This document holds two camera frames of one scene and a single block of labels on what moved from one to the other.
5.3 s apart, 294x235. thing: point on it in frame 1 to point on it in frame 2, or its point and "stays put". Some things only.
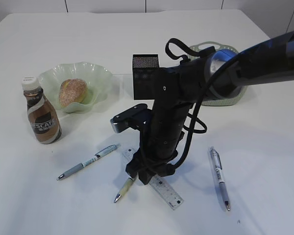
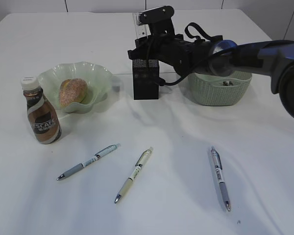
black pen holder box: (145, 69) stays put
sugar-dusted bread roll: (72, 90) stays put
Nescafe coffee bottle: (43, 118) stays put
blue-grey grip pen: (106, 152) stays put
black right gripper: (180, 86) to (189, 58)
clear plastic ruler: (174, 201) to (141, 31)
